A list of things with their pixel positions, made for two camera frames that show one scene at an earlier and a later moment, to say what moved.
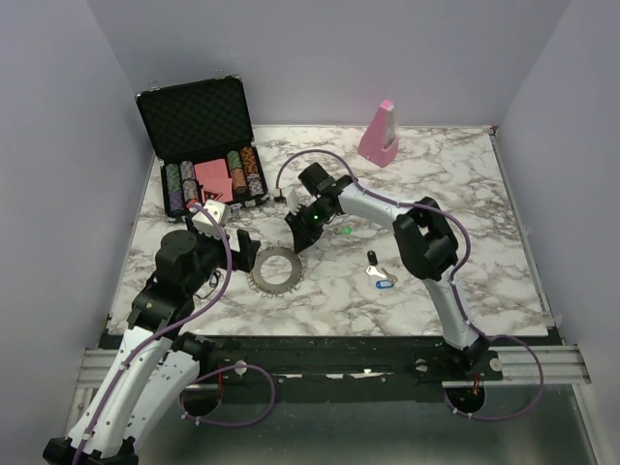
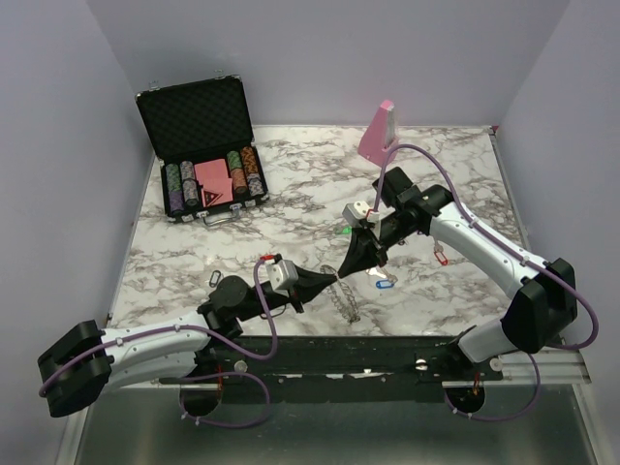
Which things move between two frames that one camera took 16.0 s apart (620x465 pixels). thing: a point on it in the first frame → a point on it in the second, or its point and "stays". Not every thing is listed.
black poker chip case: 201,137 stays
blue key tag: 384,284 stays
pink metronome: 379,141 stays
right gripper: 299,230 → 362,253
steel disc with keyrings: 263,288 → 342,295
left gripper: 245,259 → 313,284
